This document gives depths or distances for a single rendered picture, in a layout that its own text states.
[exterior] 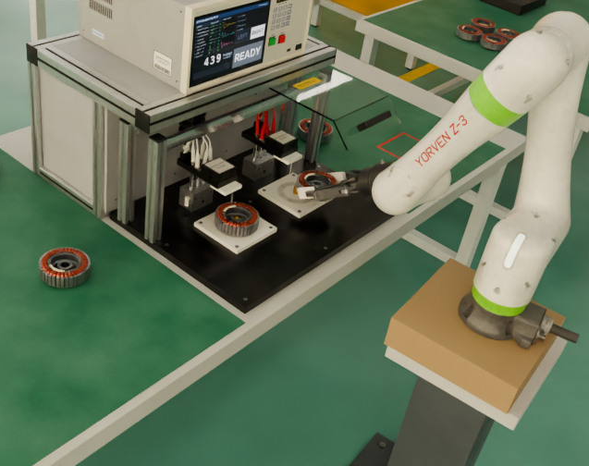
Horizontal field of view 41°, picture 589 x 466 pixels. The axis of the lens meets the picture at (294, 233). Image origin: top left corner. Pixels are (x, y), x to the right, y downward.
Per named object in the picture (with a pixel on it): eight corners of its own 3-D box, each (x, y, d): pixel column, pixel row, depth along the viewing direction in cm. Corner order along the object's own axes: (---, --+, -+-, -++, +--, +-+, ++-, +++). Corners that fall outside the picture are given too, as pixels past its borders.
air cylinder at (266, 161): (272, 173, 223) (275, 156, 219) (254, 181, 218) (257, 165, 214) (259, 165, 225) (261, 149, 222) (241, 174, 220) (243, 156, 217)
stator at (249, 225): (266, 227, 198) (268, 216, 196) (234, 243, 191) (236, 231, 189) (237, 207, 204) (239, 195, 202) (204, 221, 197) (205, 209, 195)
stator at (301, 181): (344, 193, 210) (347, 181, 208) (319, 207, 203) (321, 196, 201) (312, 176, 216) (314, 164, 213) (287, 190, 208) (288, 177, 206)
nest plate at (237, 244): (276, 231, 200) (277, 227, 199) (237, 254, 190) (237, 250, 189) (234, 204, 207) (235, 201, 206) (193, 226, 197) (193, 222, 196)
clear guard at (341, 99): (400, 123, 207) (405, 104, 204) (347, 151, 191) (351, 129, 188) (306, 77, 222) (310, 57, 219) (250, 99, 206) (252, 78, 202)
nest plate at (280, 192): (333, 199, 216) (334, 195, 216) (299, 218, 206) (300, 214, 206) (292, 175, 223) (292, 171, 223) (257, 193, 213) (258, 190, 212)
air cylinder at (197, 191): (212, 202, 206) (214, 185, 203) (191, 213, 201) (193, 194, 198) (199, 193, 209) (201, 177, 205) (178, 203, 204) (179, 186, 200)
